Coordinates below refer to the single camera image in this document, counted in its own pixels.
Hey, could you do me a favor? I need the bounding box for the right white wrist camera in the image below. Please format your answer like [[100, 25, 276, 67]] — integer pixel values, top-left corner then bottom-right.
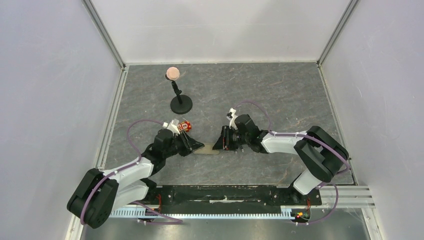
[[226, 108, 238, 130]]

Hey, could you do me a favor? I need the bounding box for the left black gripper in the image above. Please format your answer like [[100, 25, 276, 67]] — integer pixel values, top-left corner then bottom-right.
[[163, 129, 204, 159]]

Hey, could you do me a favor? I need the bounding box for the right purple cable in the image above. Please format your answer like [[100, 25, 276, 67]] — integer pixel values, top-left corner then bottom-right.
[[233, 99, 351, 225]]

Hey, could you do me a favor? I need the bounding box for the red dice block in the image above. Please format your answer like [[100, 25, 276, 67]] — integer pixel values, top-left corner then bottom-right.
[[177, 121, 192, 132]]

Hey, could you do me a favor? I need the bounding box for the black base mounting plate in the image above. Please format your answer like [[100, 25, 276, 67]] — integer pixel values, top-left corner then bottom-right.
[[140, 184, 323, 214]]

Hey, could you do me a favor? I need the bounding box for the beige remote control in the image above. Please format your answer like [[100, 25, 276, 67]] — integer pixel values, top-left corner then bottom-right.
[[193, 143, 220, 155]]

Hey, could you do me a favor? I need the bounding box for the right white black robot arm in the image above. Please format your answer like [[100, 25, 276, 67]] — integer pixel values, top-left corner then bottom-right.
[[212, 114, 350, 204]]

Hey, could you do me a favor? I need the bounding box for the black stand with pink ball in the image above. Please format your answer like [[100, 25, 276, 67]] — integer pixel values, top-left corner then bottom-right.
[[165, 66, 193, 115]]

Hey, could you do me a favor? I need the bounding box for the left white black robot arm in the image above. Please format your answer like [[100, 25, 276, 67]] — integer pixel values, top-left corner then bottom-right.
[[66, 129, 205, 229]]

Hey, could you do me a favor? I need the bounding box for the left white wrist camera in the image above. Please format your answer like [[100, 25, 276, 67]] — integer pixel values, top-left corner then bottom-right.
[[162, 119, 180, 135]]

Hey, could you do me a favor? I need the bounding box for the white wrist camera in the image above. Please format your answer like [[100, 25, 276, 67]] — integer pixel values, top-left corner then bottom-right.
[[226, 108, 238, 130], [162, 119, 180, 135]]

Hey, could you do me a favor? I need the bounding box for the white slotted cable duct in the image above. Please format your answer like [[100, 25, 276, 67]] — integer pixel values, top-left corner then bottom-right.
[[109, 205, 295, 220]]

